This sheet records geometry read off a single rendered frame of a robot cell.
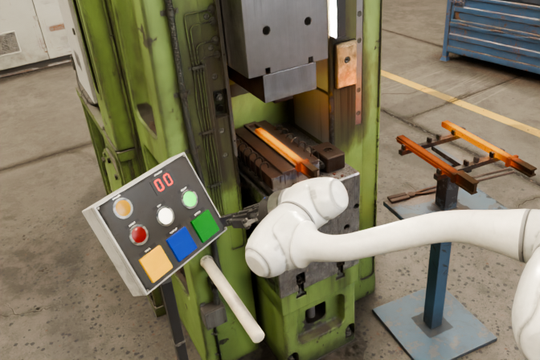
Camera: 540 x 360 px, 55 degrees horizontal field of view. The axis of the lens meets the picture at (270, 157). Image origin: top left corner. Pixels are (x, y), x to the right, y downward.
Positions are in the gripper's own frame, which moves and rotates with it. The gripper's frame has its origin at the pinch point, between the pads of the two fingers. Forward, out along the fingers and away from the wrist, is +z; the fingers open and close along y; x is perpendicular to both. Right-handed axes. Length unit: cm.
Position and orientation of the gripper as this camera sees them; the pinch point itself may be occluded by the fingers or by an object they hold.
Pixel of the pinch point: (230, 219)
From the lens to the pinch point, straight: 148.7
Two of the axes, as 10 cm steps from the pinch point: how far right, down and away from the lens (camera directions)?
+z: -6.6, 2.3, 7.2
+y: 5.9, -4.4, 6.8
